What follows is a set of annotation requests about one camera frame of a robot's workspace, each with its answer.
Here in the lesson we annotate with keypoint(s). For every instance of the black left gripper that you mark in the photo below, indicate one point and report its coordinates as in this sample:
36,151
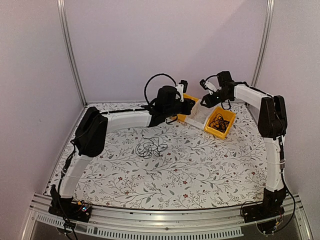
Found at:
188,106

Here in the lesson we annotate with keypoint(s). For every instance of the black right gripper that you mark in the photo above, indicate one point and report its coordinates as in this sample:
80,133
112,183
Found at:
210,103

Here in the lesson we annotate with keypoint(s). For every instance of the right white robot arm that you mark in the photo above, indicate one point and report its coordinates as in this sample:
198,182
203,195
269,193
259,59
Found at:
272,123

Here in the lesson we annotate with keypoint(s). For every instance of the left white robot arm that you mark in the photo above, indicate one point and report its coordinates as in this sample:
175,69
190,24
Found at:
90,135

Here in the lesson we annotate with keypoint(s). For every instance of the left yellow plastic bin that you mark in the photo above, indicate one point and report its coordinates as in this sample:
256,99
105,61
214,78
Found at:
183,117

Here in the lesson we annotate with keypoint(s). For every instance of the yellow plastic bin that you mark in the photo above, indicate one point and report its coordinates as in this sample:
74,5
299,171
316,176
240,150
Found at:
183,117
220,122

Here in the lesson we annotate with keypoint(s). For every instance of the white translucent plastic bin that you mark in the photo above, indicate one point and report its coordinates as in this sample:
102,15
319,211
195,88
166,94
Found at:
201,118

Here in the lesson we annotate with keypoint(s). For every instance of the right yellow plastic bin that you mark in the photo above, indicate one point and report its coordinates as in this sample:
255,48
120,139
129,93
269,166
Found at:
220,122

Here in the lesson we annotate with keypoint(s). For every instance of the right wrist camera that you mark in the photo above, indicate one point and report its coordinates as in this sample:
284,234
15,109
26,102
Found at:
207,85

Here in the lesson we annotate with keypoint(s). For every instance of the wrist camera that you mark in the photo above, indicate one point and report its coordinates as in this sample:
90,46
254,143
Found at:
207,85
181,88

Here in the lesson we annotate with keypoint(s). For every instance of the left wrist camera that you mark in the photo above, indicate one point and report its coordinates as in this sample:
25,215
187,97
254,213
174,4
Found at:
181,88

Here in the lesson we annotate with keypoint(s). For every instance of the right aluminium frame post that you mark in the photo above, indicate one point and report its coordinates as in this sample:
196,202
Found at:
264,41

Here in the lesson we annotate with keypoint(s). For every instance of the aluminium frame post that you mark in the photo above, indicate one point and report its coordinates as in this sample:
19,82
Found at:
264,41
69,50

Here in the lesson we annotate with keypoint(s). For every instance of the aluminium front rail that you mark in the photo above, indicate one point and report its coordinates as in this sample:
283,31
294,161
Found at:
110,223

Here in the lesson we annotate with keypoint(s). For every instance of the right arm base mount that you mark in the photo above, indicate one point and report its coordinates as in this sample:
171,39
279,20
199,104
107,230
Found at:
271,211

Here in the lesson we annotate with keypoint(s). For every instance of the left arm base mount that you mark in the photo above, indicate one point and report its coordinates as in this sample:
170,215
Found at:
79,211

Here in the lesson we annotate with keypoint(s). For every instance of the left aluminium frame post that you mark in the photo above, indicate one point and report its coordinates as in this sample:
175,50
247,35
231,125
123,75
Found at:
69,50

